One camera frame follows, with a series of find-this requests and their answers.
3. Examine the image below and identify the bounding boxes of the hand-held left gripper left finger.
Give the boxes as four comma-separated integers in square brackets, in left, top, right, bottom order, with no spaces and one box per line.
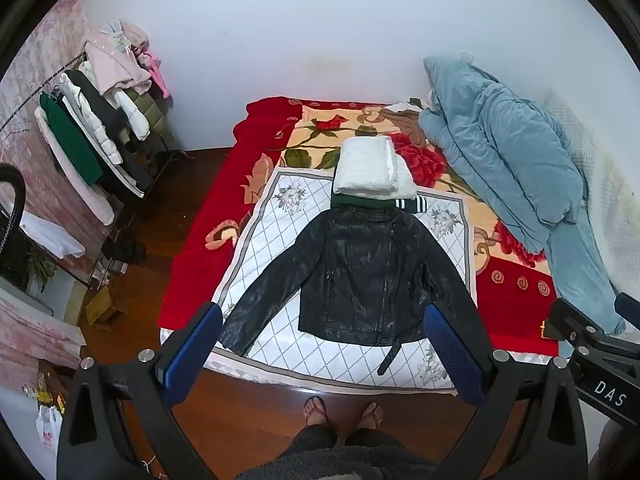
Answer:
[56,301,225,480]

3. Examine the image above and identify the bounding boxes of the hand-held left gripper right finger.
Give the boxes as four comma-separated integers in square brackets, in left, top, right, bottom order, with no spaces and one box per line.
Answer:
[424,302,589,480]

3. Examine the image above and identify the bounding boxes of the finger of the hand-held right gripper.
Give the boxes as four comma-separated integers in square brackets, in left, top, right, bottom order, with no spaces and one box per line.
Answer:
[614,291,640,333]
[545,298,626,361]

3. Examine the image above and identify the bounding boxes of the black leather jacket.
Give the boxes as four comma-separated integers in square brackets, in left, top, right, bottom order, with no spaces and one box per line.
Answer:
[218,206,485,377]

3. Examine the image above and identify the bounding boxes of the person's right forearm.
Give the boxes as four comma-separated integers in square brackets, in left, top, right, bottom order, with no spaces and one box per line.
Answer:
[597,417,635,480]

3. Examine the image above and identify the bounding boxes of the black metal clothes rack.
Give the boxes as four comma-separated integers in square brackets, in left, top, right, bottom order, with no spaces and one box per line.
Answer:
[5,42,188,281]

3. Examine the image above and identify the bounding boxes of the person's right foot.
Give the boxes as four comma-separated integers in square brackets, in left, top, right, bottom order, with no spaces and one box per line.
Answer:
[356,401,386,432]

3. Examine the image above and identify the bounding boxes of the person's foot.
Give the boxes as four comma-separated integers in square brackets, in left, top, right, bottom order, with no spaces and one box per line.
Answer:
[301,396,331,429]
[356,401,386,432]

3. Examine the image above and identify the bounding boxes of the small wooden stool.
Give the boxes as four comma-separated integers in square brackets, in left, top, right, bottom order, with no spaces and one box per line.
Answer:
[84,287,127,333]

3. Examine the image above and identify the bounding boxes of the red floral blanket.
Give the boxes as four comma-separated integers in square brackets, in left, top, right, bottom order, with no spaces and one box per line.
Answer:
[159,96,562,361]

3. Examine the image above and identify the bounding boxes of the black shoes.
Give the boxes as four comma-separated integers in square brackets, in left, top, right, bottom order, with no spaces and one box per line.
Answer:
[101,236,147,267]

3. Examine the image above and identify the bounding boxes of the white diamond-pattern floral sheet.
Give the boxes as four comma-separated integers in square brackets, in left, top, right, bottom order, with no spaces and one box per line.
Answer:
[207,167,481,396]

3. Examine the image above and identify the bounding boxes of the person's left foot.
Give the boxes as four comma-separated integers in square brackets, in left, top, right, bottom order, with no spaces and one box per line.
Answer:
[301,396,331,429]

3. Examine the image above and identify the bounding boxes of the white textured mattress pad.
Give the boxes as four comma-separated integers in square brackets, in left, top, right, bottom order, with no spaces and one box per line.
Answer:
[542,89,640,336]

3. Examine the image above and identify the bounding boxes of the yellow packets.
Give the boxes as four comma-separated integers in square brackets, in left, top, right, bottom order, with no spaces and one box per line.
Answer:
[21,384,67,413]

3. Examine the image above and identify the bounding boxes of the white plastic bag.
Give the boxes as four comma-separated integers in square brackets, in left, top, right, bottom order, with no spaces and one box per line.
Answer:
[35,404,64,454]

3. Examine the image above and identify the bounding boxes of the light blue quilt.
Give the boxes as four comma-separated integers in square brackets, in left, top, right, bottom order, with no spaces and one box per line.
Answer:
[417,55,629,356]

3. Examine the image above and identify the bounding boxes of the green plant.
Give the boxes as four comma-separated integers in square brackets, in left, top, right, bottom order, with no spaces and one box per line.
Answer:
[29,249,57,292]

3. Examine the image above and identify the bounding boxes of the green folded striped-cuff garment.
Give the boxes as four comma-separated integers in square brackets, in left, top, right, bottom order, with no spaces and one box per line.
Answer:
[330,194,427,216]

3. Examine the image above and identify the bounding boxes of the white flat cloth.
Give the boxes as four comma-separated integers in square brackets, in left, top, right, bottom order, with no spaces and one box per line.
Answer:
[19,211,87,261]

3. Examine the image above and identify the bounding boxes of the pale pink long coat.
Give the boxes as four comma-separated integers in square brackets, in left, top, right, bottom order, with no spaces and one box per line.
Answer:
[34,110,117,227]

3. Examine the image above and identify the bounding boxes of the white folded fluffy cloth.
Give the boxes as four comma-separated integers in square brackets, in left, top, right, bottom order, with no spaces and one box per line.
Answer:
[331,136,418,200]

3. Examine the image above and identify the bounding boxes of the white puffer jacket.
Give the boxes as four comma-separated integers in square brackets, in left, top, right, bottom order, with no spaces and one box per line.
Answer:
[59,74,124,166]

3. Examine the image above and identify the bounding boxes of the green hanging garment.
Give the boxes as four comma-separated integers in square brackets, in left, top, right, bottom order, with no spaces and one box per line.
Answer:
[39,92,104,187]

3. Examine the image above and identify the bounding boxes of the olive puffer jacket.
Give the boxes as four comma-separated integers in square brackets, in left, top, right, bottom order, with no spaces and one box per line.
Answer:
[127,87,168,142]

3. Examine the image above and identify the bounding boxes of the black hanging coat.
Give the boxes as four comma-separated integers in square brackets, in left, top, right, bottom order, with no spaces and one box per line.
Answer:
[67,69,156,196]

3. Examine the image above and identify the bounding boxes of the bright pink garment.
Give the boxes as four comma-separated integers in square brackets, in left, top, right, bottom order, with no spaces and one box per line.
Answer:
[142,51,172,100]

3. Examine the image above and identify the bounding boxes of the pale pink fleece garment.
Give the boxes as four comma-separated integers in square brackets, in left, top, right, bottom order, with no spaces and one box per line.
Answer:
[82,20,152,97]

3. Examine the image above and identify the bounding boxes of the pink floral curtain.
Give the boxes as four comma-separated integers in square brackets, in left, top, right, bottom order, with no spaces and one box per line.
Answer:
[0,0,131,376]

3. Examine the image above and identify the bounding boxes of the black curved handle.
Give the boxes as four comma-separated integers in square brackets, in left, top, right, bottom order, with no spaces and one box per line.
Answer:
[0,164,27,261]

